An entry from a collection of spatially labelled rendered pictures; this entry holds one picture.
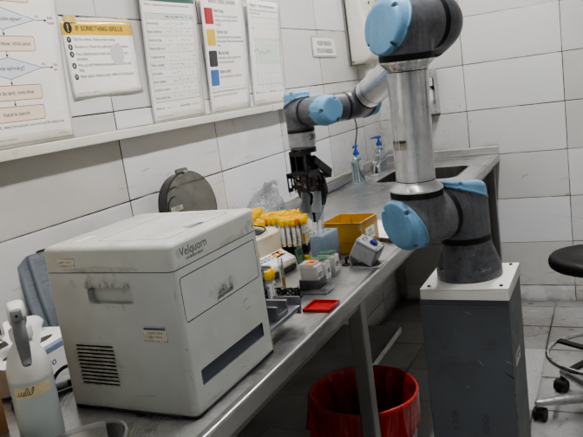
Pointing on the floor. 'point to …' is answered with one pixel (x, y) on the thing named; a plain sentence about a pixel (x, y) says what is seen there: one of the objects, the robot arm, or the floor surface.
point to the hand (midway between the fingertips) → (316, 217)
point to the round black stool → (562, 263)
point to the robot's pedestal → (476, 367)
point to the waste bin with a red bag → (332, 381)
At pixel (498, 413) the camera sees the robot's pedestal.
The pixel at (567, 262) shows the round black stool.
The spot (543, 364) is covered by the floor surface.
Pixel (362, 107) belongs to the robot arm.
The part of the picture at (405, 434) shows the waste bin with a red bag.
